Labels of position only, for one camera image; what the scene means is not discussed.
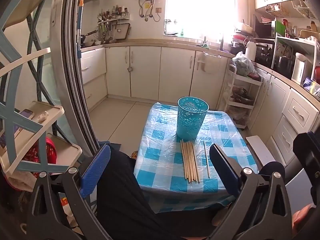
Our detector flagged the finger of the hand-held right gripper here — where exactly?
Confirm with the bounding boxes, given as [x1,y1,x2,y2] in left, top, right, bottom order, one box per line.
[293,131,320,173]

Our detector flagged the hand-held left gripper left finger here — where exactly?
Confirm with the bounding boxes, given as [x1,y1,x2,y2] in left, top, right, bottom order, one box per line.
[25,144,112,240]

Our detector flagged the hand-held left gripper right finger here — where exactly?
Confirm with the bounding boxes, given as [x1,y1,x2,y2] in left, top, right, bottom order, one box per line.
[209,144,294,240]

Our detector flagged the wooden chopstick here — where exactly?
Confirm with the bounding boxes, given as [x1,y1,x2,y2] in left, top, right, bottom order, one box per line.
[203,141,211,179]

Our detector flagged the bundle of wooden chopsticks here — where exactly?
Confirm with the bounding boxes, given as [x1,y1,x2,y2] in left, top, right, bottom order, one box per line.
[180,139,201,183]

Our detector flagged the teal perforated plastic basket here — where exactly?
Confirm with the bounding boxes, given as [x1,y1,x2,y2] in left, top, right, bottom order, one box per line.
[176,96,209,140]

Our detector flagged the person's right hand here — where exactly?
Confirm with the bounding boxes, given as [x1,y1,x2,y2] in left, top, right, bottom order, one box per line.
[292,203,314,233]

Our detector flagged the person's black pants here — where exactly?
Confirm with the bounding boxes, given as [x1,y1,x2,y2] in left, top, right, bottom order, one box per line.
[96,144,287,240]

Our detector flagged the white stool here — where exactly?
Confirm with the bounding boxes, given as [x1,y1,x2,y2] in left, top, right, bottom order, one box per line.
[245,135,271,167]

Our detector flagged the red patterned bag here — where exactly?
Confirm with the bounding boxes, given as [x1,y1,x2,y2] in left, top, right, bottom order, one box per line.
[22,136,57,173]

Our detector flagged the blue white checkered tablecloth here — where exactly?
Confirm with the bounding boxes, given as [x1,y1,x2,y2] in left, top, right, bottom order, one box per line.
[133,102,259,214]

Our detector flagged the blue snack packet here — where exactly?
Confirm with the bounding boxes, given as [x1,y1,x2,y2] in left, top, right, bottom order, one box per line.
[302,77,320,94]

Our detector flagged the white trolley rack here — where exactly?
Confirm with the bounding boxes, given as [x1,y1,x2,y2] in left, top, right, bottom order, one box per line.
[222,64,263,129]

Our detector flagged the blue and white shelf rack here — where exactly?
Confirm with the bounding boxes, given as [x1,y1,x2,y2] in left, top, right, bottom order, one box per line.
[0,0,83,178]

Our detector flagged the dark pan in trolley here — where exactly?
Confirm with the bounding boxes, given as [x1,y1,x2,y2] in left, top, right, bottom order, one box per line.
[231,86,255,103]

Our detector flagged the white electric water boiler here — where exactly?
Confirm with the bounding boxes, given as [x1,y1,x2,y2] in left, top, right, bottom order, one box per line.
[291,52,312,84]

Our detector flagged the purple phone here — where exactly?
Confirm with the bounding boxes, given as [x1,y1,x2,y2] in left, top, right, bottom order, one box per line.
[19,109,35,121]

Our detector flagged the black cooking pot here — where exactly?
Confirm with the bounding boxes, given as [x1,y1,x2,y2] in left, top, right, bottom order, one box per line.
[274,55,295,73]

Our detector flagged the grey refrigerator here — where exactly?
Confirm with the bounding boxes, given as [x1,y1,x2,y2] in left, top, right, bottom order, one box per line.
[50,0,100,155]

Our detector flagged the white counter shelf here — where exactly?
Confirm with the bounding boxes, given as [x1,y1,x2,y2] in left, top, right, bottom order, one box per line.
[271,35,319,81]

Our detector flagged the plastic bag of greens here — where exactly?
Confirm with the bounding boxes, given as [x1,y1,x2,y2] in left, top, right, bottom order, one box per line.
[232,51,258,77]

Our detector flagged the black countertop appliance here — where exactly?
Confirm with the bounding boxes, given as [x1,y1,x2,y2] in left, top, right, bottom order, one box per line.
[255,42,274,63]

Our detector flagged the cream base cabinets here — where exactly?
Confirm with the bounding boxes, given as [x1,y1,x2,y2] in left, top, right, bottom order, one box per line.
[79,39,320,165]

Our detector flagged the white door-hung bag holder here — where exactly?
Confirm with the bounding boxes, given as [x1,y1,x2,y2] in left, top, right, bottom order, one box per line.
[196,52,222,74]

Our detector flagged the white thermos jug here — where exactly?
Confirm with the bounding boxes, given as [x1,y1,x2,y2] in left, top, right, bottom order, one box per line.
[245,39,257,62]

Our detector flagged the green cutting board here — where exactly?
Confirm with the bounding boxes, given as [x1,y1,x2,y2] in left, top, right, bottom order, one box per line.
[275,20,286,38]

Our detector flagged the black microwave oven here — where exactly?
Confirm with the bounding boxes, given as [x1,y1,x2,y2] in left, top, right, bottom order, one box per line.
[252,15,275,39]

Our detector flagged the stack of pots and dishes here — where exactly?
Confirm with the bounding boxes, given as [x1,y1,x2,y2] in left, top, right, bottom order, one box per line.
[231,22,253,48]

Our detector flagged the hanging grey tray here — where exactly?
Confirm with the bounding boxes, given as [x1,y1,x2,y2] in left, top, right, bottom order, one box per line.
[114,23,131,40]

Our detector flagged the row of seasoning bottles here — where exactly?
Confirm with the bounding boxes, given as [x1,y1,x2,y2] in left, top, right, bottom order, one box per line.
[110,5,130,17]

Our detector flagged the bright kitchen window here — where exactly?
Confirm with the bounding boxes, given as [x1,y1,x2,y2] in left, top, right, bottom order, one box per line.
[164,0,237,37]

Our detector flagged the black pot with handle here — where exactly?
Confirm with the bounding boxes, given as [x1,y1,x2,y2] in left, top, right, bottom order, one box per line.
[80,30,98,47]

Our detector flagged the large hanging wire basket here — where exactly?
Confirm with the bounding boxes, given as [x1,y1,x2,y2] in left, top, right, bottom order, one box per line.
[291,0,318,19]

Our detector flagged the wall rack with utensils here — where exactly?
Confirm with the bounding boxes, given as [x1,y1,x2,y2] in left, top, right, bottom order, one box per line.
[97,5,130,43]

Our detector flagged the water heater hoses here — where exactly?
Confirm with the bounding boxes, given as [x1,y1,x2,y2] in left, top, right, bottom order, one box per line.
[139,0,162,22]

